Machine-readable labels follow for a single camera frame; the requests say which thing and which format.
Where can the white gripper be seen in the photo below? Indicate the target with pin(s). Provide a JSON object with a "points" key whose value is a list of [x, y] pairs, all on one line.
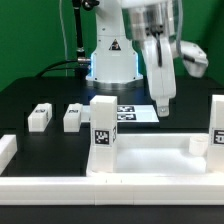
{"points": [[158, 54]]}

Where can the white desk top tray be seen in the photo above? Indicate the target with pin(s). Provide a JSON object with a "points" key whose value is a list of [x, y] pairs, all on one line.
{"points": [[154, 155]]}

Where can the fiducial marker plate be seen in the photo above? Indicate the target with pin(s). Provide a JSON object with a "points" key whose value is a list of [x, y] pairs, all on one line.
{"points": [[135, 114]]}

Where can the white front fence bar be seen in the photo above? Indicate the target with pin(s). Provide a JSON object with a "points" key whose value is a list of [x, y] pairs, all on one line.
{"points": [[126, 191]]}

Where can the white left fence block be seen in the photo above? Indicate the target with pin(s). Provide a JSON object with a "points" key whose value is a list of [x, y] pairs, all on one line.
{"points": [[8, 148]]}

